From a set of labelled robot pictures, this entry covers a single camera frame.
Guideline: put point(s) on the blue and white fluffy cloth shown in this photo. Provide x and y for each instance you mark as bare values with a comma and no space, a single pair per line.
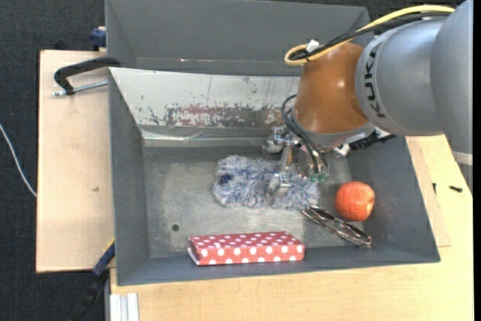
240,184

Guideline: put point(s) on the grey metal bin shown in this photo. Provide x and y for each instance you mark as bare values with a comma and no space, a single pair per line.
180,199

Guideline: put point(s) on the orange-red apple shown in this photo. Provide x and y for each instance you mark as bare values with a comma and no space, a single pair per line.
353,201

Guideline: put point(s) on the pale wood board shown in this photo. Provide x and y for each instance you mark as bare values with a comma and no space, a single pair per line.
75,169

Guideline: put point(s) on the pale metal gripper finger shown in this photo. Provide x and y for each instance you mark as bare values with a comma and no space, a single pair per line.
284,178
274,187

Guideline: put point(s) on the black cylinder on white bracket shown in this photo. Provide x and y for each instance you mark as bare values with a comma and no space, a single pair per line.
363,143

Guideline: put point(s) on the red white-dotted box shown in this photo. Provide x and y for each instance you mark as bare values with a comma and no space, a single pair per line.
246,248

